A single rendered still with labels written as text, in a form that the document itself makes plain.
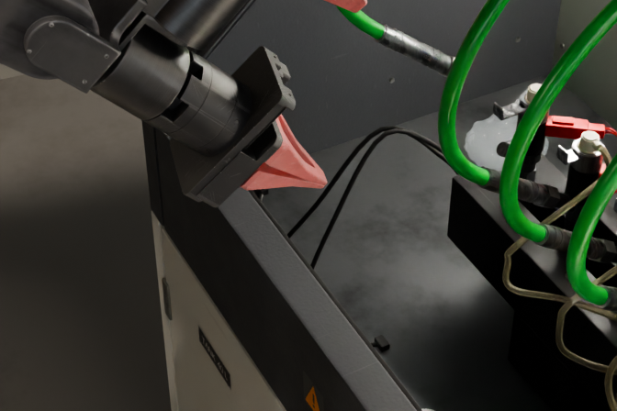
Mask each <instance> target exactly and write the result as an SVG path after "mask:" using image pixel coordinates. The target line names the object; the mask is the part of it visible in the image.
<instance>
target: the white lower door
mask: <svg viewBox="0 0 617 411"><path fill-rule="evenodd" d="M162 238H163V256H164V266H165V276H166V278H162V282H163V300H164V309H165V314H166V315H167V316H168V318H169V319H170V324H171V333H172V343H173V353H174V371H175V380H176V391H177V400H178V410H179V411H286V409H285V408H284V406H283V405H282V403H281V402H280V400H279V399H278V397H277V396H276V394H275V392H274V391H273V389H272V388H271V386H270V385H269V383H268V382H267V381H266V380H265V378H264V376H263V375H262V373H261V372H260V370H259V369H258V368H257V366H256V365H255V363H254V362H253V360H252V358H251V357H250V355H249V354H248V352H247V351H246V349H245V348H244V347H243V346H242V344H241V342H240V341H239V339H238V338H237V336H236V335H235V333H234V332H233V330H232V329H231V327H230V325H229V324H228V322H227V321H226V319H225V318H224V316H223V315H222V314H221V313H220V311H219V309H218V308H217V306H216V305H215V303H214V302H213V300H212V299H211V297H210V296H209V295H208V293H207V291H206V290H205V288H204V287H203V285H202V284H201V282H200V281H199V280H198V279H197V277H196V275H195V274H194V272H193V271H192V269H191V268H190V266H189V265H188V263H187V262H186V260H185V258H184V257H183V255H182V254H181V252H180V251H179V249H178V248H177V247H176V246H175V244H174V242H173V241H172V239H171V238H170V236H169V235H168V233H167V232H166V230H165V229H164V227H162Z"/></svg>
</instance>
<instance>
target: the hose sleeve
mask: <svg viewBox="0 0 617 411"><path fill-rule="evenodd" d="M382 25H383V26H384V28H385V30H384V33H383V35H382V37H381V38H380V39H375V41H376V42H378V43H380V44H382V45H384V46H385V47H387V48H390V49H391V50H393V51H396V52H398V53H400V54H402V55H404V56H406V57H409V58H411V59H413V60H414V61H417V62H419V63H421V64H422V65H424V66H427V67H429V68H430V69H432V70H435V71H437V72H440V73H444V72H446V71H447V70H448V69H449V67H450V65H451V57H450V56H449V55H447V54H445V53H443V52H441V51H440V50H436V49H435V48H434V47H430V46H428V45H426V44H424V43H422V42H420V41H418V40H416V39H414V38H412V37H410V36H408V35H406V34H404V33H403V32H402V31H398V30H397V29H396V28H392V27H390V26H388V25H386V24H382Z"/></svg>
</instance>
